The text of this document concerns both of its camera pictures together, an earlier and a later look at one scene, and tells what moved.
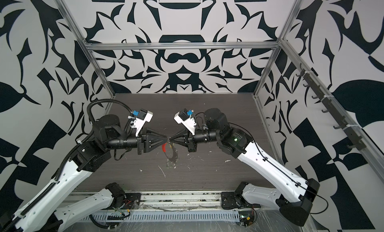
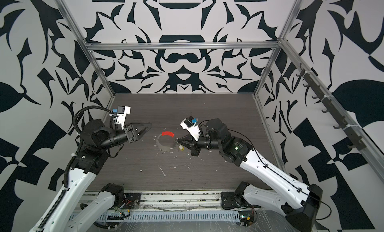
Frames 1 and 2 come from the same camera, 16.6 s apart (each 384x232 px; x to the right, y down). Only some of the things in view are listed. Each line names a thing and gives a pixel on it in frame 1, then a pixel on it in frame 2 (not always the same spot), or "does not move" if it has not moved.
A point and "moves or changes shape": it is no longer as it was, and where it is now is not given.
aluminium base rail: (169, 200) does not move
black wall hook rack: (354, 137) does not move
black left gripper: (141, 139) to (131, 134)
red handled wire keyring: (172, 161) moves or changes shape
